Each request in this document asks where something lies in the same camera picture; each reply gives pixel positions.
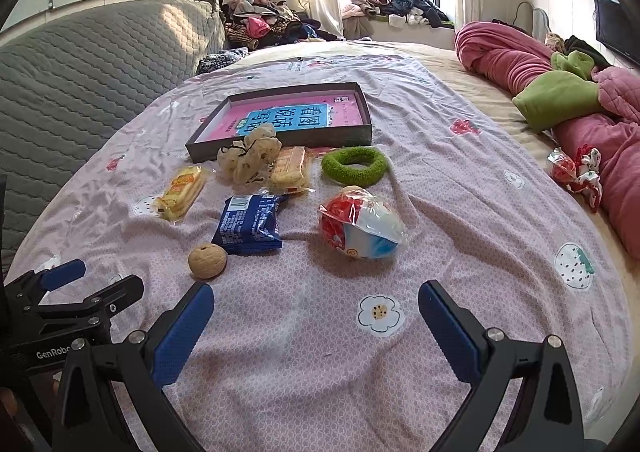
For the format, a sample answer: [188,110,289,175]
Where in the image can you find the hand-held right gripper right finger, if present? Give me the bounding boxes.
[417,279,586,452]

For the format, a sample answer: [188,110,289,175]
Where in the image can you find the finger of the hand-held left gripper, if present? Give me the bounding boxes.
[25,275,146,334]
[2,259,87,313]

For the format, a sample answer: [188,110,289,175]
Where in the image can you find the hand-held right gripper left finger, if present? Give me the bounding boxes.
[52,281,216,452]

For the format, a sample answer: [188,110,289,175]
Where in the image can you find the walnut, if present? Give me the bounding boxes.
[188,242,228,280]

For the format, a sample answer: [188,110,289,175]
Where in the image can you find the yellow cake packet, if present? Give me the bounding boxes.
[155,165,211,223]

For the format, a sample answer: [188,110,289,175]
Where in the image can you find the blue biscuit packet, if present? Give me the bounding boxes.
[211,193,291,255]

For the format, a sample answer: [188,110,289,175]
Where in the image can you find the red white snack bag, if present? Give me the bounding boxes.
[317,185,406,260]

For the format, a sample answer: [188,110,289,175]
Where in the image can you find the beige mesh hair scrunchie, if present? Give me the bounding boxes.
[216,125,282,185]

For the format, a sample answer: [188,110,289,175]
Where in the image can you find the orange cracker packet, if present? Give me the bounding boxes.
[269,145,315,195]

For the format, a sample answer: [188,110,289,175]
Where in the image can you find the green fuzzy ring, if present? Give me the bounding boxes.
[320,146,392,187]

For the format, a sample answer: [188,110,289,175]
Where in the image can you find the shallow grey cardboard box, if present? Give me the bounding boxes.
[185,81,373,164]

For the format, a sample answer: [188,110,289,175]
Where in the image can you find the pink printed bedsheet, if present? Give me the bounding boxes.
[5,52,633,452]

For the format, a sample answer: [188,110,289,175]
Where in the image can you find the grey quilted headboard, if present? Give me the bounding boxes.
[0,0,228,253]

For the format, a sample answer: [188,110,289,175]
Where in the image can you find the red wrapped candy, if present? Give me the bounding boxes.
[546,147,581,183]

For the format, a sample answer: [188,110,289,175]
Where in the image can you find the red white hair scrunchie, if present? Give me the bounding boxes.
[567,145,603,213]

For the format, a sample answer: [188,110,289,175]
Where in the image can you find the pink and blue book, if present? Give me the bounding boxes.
[197,93,366,140]

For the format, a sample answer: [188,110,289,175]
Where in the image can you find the dark patterned cloth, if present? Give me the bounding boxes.
[195,47,249,76]

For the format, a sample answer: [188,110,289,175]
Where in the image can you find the green blanket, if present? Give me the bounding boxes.
[511,51,613,133]

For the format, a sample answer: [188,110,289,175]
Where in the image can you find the pink quilt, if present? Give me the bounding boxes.
[454,21,640,258]

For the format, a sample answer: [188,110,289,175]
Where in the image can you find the window seat ledge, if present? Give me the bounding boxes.
[342,15,456,50]

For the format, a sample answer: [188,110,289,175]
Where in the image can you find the pile of mixed clothes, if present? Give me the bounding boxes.
[207,0,346,50]

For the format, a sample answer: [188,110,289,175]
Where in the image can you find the black cloth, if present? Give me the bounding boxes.
[565,35,613,70]

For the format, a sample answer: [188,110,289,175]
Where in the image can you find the pile of dark clothes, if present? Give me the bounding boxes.
[337,0,456,30]

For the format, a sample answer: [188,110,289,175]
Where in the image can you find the black television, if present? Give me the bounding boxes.
[593,0,640,68]

